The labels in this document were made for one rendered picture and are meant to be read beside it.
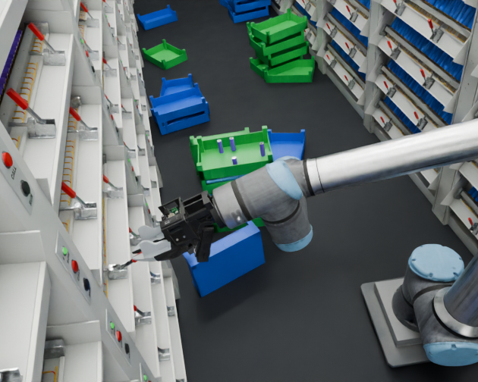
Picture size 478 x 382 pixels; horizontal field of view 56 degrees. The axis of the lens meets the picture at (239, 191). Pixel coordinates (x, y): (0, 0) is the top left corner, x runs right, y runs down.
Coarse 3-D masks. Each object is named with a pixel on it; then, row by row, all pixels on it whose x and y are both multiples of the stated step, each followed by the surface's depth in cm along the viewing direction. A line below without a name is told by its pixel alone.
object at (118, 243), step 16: (112, 160) 130; (112, 176) 124; (112, 208) 114; (112, 224) 110; (112, 240) 106; (128, 240) 107; (112, 256) 103; (128, 256) 103; (128, 272) 100; (112, 288) 96; (128, 288) 96; (112, 304) 93; (128, 304) 93; (128, 320) 90
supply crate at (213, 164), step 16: (208, 144) 193; (224, 144) 194; (240, 144) 194; (256, 144) 193; (208, 160) 190; (224, 160) 188; (240, 160) 187; (256, 160) 185; (272, 160) 176; (208, 176) 180; (224, 176) 180
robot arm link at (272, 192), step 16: (256, 176) 89; (272, 176) 88; (288, 176) 88; (240, 192) 89; (256, 192) 88; (272, 192) 88; (288, 192) 88; (256, 208) 89; (272, 208) 90; (288, 208) 91
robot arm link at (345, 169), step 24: (384, 144) 100; (408, 144) 98; (432, 144) 96; (456, 144) 95; (312, 168) 104; (336, 168) 102; (360, 168) 100; (384, 168) 99; (408, 168) 99; (432, 168) 100; (312, 192) 105
